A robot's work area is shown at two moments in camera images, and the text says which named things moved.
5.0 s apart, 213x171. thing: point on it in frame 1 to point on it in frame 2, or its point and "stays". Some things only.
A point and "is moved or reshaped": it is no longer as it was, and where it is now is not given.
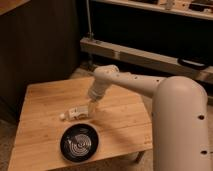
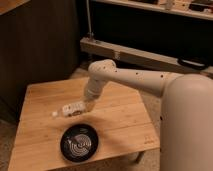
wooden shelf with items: (199, 8) stays
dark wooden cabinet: (39, 42) stays
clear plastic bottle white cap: (76, 113) is moved or reshaped
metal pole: (89, 21) stays
